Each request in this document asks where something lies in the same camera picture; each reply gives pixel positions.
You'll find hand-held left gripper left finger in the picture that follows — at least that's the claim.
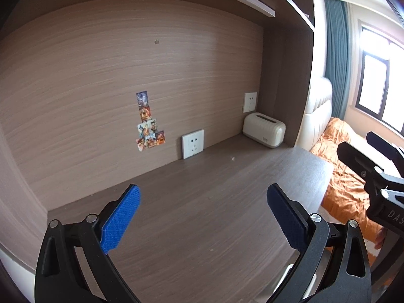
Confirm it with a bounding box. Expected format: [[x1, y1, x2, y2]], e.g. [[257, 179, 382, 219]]
[[35, 183, 142, 303]]

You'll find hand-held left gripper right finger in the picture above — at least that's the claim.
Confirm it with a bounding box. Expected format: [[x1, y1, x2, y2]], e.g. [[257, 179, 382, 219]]
[[267, 183, 373, 303]]

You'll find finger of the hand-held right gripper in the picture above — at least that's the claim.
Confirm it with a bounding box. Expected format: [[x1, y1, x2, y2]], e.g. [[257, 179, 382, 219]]
[[337, 141, 404, 196], [366, 132, 404, 177]]

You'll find orange blanket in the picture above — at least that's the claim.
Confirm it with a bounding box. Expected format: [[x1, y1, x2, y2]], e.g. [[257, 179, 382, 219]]
[[309, 117, 404, 256]]

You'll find cream padded bed headboard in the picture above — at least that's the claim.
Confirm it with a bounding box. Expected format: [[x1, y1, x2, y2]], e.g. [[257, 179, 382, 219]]
[[298, 76, 333, 152]]

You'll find dark framed window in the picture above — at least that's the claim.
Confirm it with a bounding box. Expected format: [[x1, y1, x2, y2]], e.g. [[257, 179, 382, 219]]
[[355, 19, 404, 133]]

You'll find cream ribbed toaster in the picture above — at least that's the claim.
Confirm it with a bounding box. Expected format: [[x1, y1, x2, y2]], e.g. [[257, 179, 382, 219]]
[[242, 112, 286, 149]]

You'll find pleated curtain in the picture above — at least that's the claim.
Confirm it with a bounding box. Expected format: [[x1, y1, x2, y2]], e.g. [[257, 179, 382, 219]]
[[323, 0, 351, 123]]

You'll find cluster of cartoon wall stickers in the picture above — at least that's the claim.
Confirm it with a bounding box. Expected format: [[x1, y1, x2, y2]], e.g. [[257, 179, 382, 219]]
[[136, 91, 166, 151]]

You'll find white wall socket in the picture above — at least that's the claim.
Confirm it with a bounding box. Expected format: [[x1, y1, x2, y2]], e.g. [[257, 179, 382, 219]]
[[181, 128, 205, 160], [242, 92, 258, 113]]

